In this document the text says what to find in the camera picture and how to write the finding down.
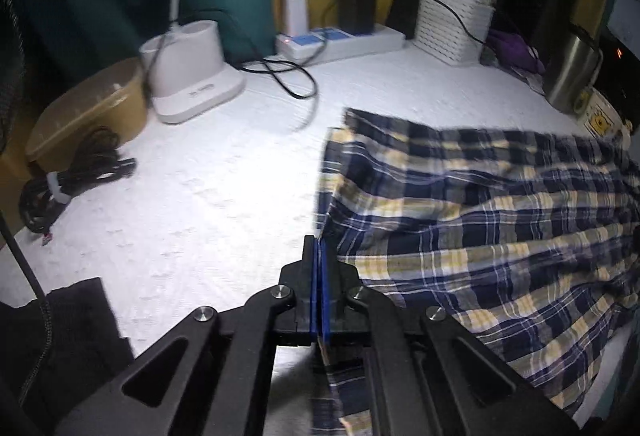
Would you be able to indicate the white charger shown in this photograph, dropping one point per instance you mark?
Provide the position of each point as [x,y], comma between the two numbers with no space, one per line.
[294,16]

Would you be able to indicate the tan lidded container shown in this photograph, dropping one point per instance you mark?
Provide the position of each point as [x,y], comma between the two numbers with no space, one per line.
[85,106]

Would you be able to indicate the white plastic basket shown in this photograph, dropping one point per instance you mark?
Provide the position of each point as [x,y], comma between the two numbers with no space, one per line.
[450,34]

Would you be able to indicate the plaid pants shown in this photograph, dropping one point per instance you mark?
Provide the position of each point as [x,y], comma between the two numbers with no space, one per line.
[475,216]

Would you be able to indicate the black cloth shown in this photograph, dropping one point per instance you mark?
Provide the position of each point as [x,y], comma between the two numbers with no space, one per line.
[75,326]

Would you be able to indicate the mug with bear print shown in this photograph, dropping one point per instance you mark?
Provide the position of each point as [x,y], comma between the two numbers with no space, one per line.
[597,116]

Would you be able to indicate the white desk lamp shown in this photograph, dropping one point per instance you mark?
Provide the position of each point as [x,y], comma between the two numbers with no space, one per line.
[195,76]

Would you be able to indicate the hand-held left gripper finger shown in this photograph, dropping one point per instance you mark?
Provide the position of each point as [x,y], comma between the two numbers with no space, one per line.
[312,286]
[325,291]

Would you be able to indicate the purple cloth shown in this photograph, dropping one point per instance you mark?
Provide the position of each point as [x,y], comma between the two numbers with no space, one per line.
[515,49]

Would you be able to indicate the steel tumbler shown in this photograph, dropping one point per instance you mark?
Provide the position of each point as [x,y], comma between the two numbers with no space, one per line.
[570,71]

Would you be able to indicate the white power strip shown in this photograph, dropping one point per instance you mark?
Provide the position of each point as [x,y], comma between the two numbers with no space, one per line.
[360,44]

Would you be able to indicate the black charger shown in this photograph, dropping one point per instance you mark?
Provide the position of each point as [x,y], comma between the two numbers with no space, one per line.
[357,6]

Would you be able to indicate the cardboard box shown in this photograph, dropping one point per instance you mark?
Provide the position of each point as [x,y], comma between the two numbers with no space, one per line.
[12,166]

